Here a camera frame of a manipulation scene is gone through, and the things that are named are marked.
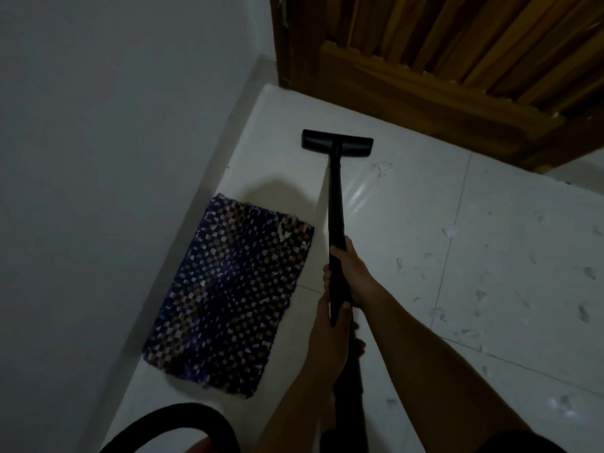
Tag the person's right forearm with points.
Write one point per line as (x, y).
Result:
(439, 367)

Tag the brown wooden slatted door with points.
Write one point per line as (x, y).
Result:
(453, 65)

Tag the person's right hand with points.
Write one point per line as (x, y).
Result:
(356, 275)

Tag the person's right fingers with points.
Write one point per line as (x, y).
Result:
(327, 277)

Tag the black vacuum wand with nozzle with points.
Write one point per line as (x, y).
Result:
(336, 207)

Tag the brown wooden door frame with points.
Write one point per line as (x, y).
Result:
(283, 37)

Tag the person's left forearm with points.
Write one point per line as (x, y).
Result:
(302, 410)

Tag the person's left fingers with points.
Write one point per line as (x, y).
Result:
(359, 346)

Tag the purple and white woven mat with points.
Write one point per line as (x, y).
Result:
(231, 297)

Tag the person's left hand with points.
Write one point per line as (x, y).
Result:
(328, 339)

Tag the dark shorts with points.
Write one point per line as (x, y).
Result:
(524, 443)

